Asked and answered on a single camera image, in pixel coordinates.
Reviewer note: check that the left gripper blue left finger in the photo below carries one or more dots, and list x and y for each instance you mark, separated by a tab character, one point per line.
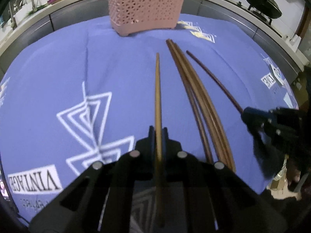
100	198

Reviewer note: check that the chrome kitchen faucet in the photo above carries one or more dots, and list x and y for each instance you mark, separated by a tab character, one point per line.
14	8

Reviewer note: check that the brown wooden chopstick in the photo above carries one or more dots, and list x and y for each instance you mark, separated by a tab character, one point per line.
158	141
212	123
191	97

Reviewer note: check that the dark reddish chopstick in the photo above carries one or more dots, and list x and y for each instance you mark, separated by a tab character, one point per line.
218	82

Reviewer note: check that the blue patterned tablecloth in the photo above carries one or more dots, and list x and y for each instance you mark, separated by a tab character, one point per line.
83	93

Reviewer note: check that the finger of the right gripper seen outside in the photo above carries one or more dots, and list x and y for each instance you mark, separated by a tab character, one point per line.
262	124

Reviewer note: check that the pink perforated utensil basket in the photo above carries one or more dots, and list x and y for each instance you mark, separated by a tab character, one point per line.
132	16

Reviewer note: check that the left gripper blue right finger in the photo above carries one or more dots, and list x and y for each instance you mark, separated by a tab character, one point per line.
214	198

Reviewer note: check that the wok with steel lid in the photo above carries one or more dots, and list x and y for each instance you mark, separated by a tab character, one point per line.
266	7

